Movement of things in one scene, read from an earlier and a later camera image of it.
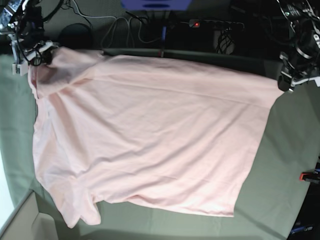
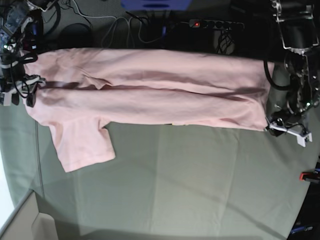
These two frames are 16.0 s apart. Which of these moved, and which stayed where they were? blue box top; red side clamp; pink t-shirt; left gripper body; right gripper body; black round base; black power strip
Moved: pink t-shirt; left gripper body; right gripper body
Stayed: blue box top; black power strip; black round base; red side clamp
